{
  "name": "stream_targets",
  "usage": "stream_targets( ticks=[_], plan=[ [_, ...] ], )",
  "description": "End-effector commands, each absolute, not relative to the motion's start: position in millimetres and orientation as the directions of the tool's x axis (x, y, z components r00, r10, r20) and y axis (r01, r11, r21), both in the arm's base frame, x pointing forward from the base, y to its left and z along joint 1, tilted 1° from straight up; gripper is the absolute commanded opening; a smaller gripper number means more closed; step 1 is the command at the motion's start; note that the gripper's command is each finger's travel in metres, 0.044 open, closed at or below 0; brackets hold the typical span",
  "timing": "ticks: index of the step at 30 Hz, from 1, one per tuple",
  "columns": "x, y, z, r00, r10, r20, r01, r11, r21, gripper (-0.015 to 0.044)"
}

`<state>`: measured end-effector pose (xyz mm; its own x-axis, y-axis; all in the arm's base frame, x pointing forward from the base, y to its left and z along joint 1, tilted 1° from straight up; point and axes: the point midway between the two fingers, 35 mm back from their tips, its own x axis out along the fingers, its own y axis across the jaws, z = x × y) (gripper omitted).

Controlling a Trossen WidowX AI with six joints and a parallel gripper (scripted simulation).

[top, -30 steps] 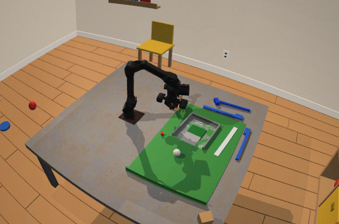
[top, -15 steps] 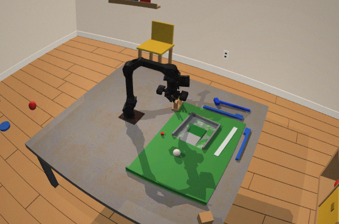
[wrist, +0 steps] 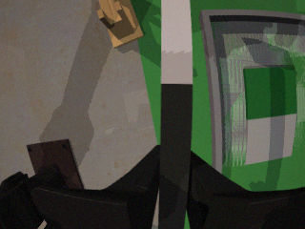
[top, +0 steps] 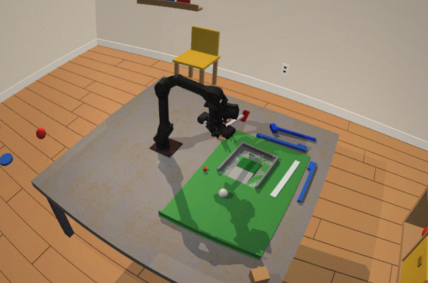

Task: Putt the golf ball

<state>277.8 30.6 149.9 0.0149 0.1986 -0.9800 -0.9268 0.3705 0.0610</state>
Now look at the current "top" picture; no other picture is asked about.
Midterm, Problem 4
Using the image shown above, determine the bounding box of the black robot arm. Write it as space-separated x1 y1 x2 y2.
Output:
153 74 239 152

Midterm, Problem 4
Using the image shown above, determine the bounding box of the white golf ball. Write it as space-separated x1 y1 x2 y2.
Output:
219 189 228 197

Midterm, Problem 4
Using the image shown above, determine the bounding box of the small brown cube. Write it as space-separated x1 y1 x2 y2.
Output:
248 266 270 283

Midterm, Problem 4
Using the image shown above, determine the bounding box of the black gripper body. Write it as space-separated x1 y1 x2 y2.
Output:
197 112 235 139

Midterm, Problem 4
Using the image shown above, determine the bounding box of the white flat strip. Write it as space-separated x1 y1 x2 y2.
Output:
270 161 300 197

